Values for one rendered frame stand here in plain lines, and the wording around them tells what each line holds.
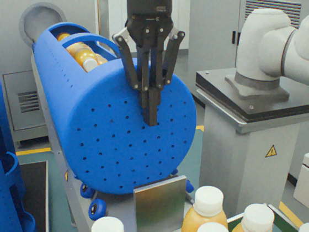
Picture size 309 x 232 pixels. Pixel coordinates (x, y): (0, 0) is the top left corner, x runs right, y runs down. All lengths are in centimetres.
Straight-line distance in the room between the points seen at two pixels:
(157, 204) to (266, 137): 55
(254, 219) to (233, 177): 65
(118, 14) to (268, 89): 488
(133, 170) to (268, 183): 63
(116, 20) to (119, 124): 518
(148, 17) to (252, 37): 51
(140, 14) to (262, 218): 34
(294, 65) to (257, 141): 27
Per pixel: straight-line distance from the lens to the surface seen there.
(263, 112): 90
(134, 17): 48
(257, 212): 40
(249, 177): 105
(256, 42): 94
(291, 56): 90
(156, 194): 52
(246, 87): 99
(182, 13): 607
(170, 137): 62
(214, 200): 41
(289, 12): 222
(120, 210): 65
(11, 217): 154
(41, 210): 190
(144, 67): 50
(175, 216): 58
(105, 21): 192
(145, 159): 61
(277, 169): 111
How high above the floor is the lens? 137
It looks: 24 degrees down
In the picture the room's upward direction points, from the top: straight up
